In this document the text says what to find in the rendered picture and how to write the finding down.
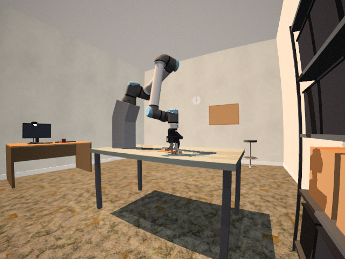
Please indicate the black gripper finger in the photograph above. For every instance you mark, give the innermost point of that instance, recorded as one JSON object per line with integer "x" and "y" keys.
{"x": 177, "y": 145}
{"x": 171, "y": 147}

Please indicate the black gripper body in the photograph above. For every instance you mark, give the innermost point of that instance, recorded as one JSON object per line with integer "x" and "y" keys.
{"x": 172, "y": 137}

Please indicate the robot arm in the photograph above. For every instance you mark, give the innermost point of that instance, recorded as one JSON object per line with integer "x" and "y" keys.
{"x": 164, "y": 65}

